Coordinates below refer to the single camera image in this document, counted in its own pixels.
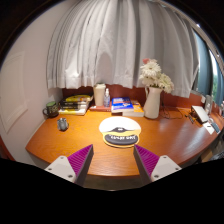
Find small grey computer mouse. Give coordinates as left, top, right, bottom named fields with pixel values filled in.
left=57, top=118, right=69, bottom=131

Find red flat book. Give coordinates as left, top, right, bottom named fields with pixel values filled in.
left=89, top=105, right=111, bottom=112

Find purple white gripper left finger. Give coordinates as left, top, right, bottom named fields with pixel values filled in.
left=46, top=145, right=94, bottom=186

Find black book in stack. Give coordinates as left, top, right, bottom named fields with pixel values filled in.
left=59, top=100, right=89, bottom=110

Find white paper card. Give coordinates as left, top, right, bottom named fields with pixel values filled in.
left=203, top=122, right=215, bottom=135

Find white pleated curtain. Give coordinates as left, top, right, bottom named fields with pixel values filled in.
left=47, top=0, right=199, bottom=97

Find dark green mug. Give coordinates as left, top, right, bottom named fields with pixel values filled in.
left=42, top=101, right=59, bottom=118

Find white and pink flowers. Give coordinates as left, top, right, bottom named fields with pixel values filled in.
left=139, top=58, right=174, bottom=93

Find white tablet device on stand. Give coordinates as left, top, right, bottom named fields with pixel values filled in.
left=191, top=106, right=209, bottom=123

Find white ceramic pitcher vase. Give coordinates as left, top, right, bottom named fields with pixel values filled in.
left=143, top=87, right=162, bottom=119

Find white cylindrical container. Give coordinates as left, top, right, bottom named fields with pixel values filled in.
left=93, top=84, right=106, bottom=106

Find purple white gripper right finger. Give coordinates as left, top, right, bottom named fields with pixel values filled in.
left=134, top=144, right=181, bottom=184

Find yellow white bottom book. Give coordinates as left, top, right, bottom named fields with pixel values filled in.
left=59, top=109, right=86, bottom=116

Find black cable on desk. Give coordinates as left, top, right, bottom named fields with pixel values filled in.
left=159, top=97, right=186, bottom=120

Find yellow black book top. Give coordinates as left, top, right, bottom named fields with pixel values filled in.
left=65, top=94, right=93, bottom=102

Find clear sanitizer pump bottle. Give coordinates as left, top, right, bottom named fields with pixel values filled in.
left=104, top=88, right=110, bottom=107

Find orange book under blue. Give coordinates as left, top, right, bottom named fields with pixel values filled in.
left=122, top=100, right=144, bottom=117

